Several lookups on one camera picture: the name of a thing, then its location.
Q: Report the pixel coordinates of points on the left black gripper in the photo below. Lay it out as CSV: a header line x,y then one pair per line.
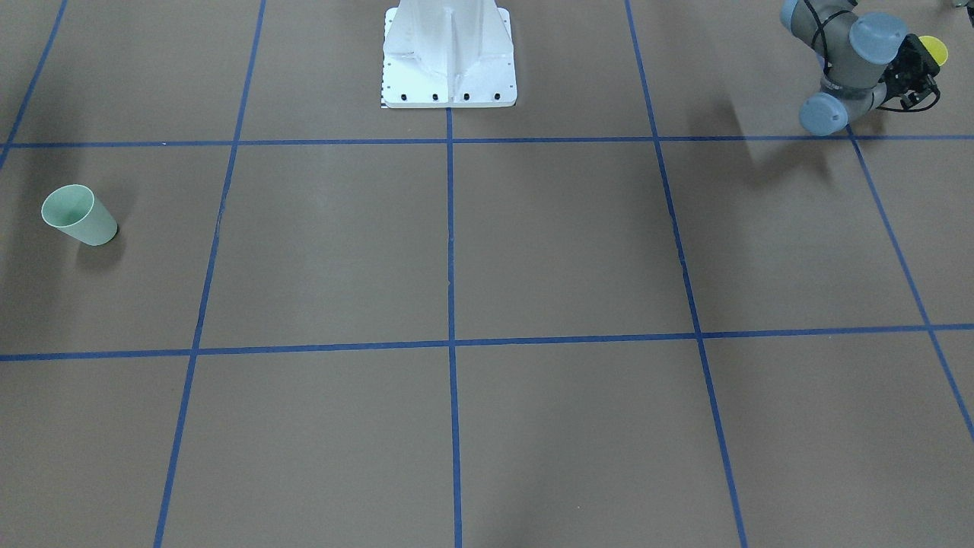
x,y
907,62

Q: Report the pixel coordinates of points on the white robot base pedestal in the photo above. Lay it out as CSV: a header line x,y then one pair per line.
x,y
448,54

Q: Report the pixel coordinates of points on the yellow plastic cup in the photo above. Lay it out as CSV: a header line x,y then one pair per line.
x,y
936,48

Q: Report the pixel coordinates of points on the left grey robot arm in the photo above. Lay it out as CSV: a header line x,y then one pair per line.
x,y
869,62

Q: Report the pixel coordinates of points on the light green plastic cup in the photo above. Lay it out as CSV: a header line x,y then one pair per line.
x,y
77,212

